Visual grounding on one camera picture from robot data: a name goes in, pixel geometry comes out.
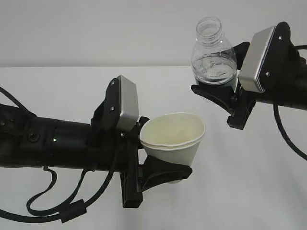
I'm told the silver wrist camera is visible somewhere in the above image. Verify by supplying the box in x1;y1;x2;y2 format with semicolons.
90;75;140;135
238;26;276;93

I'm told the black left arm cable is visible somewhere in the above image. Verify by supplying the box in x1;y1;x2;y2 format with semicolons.
0;86;116;224

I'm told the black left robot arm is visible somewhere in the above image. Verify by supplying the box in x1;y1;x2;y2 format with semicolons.
0;105;192;208

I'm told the clear water bottle green label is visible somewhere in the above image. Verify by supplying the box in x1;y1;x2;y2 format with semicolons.
190;17;237;90

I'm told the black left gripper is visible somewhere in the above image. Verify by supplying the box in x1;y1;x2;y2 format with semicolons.
120;116;193;208

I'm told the white paper cup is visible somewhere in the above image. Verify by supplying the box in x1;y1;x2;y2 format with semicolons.
140;112;206;184

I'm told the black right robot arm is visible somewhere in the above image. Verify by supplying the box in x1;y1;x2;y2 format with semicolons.
191;22;307;130

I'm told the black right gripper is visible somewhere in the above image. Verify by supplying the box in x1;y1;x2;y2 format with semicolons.
190;42;256;130

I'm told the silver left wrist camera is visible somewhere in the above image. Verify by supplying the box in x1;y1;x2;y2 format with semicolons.
90;75;140;135

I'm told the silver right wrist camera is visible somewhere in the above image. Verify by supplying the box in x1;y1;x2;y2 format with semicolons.
238;26;276;93

